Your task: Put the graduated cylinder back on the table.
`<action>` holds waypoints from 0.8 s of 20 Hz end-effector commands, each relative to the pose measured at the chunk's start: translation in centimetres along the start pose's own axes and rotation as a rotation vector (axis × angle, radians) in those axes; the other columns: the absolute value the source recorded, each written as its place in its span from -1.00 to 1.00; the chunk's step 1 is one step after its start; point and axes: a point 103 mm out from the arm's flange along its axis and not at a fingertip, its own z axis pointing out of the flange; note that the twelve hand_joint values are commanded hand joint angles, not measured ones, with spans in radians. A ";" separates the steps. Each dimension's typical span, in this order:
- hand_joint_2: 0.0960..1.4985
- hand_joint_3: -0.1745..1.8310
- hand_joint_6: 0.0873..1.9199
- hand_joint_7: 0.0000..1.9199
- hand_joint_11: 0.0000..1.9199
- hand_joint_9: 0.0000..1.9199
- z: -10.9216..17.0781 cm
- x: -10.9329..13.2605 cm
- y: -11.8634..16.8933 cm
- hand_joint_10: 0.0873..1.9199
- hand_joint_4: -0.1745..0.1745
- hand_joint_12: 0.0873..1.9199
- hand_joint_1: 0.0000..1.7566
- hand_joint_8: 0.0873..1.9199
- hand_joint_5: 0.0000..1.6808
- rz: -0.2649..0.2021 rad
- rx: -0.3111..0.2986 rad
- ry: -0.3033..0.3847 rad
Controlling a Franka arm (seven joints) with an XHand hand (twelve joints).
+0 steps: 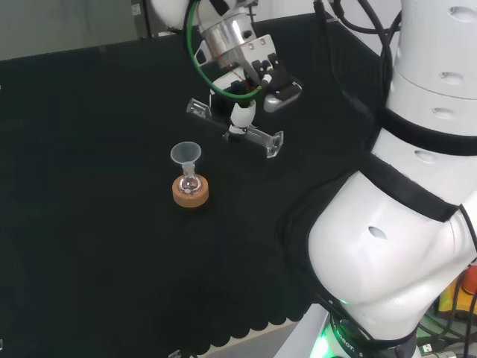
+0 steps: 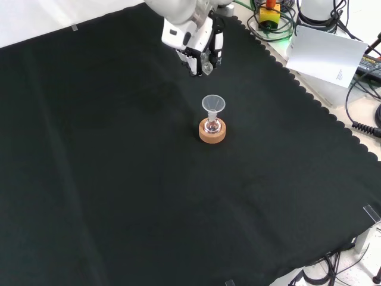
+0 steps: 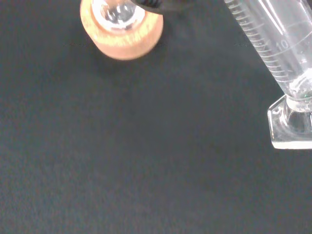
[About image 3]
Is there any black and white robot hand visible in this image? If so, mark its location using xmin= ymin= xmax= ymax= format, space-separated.
xmin=131 ymin=0 xmax=191 ymax=14

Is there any clear round-bottom flask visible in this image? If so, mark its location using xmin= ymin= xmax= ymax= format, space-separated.
xmin=91 ymin=0 xmax=145 ymax=32

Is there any black bench cloth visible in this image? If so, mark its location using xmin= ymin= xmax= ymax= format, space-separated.
xmin=0 ymin=0 xmax=312 ymax=234

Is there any round cork ring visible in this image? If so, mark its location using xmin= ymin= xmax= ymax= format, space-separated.
xmin=79 ymin=0 xmax=164 ymax=61

